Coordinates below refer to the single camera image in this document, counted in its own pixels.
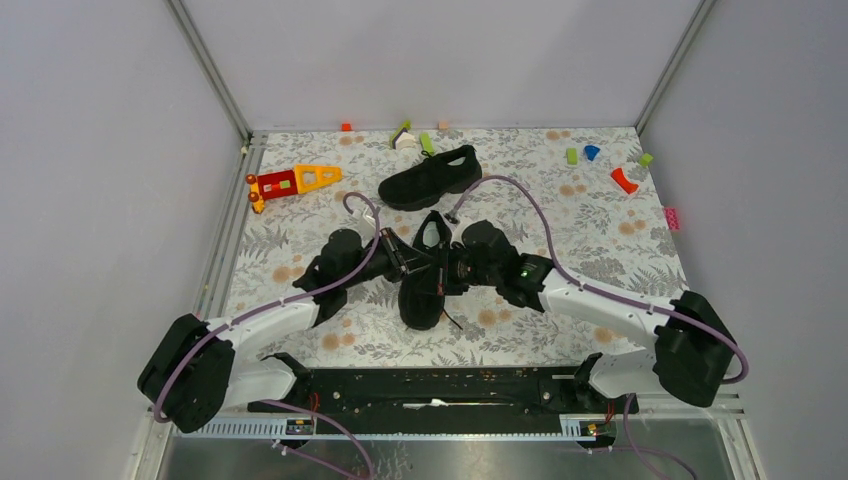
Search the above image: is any blue toy piece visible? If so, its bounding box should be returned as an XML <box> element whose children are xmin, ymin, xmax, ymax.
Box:
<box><xmin>584</xmin><ymin>145</ymin><xmax>600</xmax><ymax>161</ymax></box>

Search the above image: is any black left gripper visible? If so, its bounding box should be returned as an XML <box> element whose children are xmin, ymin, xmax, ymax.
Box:
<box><xmin>342</xmin><ymin>227</ymin><xmax>434</xmax><ymax>290</ymax></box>

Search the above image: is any lime green long brick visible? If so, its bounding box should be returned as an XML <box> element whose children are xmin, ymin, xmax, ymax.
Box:
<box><xmin>419</xmin><ymin>132</ymin><xmax>435</xmax><ymax>157</ymax></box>

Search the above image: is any green purple white block stack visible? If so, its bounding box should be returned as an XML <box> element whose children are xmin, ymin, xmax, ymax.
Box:
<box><xmin>389</xmin><ymin>120</ymin><xmax>417</xmax><ymax>150</ymax></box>

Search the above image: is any floral patterned mat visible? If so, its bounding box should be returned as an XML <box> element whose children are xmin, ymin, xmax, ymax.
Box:
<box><xmin>220</xmin><ymin>127</ymin><xmax>687</xmax><ymax>367</ymax></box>

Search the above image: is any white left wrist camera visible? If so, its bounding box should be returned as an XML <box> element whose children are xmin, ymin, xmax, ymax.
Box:
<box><xmin>353</xmin><ymin>207</ymin><xmax>378</xmax><ymax>239</ymax></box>

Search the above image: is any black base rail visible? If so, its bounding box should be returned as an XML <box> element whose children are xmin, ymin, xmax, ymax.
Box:
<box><xmin>284</xmin><ymin>366</ymin><xmax>639</xmax><ymax>437</ymax></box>

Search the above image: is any pink brick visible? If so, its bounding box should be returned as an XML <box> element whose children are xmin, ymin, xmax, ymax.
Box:
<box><xmin>664</xmin><ymin>207</ymin><xmax>681</xmax><ymax>231</ymax></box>

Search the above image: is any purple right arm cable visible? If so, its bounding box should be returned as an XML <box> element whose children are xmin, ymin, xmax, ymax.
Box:
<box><xmin>445</xmin><ymin>174</ymin><xmax>751</xmax><ymax>386</ymax></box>

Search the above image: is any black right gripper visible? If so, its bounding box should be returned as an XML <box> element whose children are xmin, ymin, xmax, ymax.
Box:
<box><xmin>415</xmin><ymin>241</ymin><xmax>500</xmax><ymax>296</ymax></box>

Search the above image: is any black sneaker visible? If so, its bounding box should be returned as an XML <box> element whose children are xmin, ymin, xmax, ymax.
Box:
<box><xmin>398</xmin><ymin>210</ymin><xmax>452</xmax><ymax>331</ymax></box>
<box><xmin>378</xmin><ymin>145</ymin><xmax>482</xmax><ymax>211</ymax></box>

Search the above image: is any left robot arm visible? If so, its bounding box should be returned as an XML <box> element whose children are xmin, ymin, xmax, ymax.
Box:
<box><xmin>137</xmin><ymin>220</ymin><xmax>452</xmax><ymax>433</ymax></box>

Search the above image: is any red arch block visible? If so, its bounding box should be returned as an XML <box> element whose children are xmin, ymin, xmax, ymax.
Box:
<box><xmin>610</xmin><ymin>167</ymin><xmax>639</xmax><ymax>195</ymax></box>

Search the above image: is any red yellow toy rocket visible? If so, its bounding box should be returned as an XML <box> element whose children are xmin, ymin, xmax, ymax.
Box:
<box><xmin>245</xmin><ymin>164</ymin><xmax>343</xmax><ymax>214</ymax></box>

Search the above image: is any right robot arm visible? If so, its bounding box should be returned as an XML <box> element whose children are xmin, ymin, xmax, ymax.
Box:
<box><xmin>435</xmin><ymin>221</ymin><xmax>738</xmax><ymax>412</ymax></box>

